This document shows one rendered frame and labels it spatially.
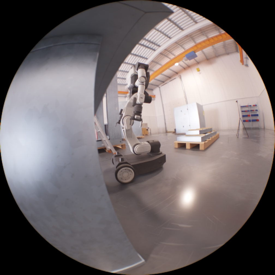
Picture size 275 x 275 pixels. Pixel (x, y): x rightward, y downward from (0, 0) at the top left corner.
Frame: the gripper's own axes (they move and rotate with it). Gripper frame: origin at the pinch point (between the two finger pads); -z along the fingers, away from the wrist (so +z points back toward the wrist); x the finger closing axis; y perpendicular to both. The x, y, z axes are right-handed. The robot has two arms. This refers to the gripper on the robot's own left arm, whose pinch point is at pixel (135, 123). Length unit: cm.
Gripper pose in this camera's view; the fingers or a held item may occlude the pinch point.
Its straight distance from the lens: 87.4
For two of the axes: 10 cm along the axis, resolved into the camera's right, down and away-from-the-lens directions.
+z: 1.5, -9.9, 0.4
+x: -9.2, -1.5, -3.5
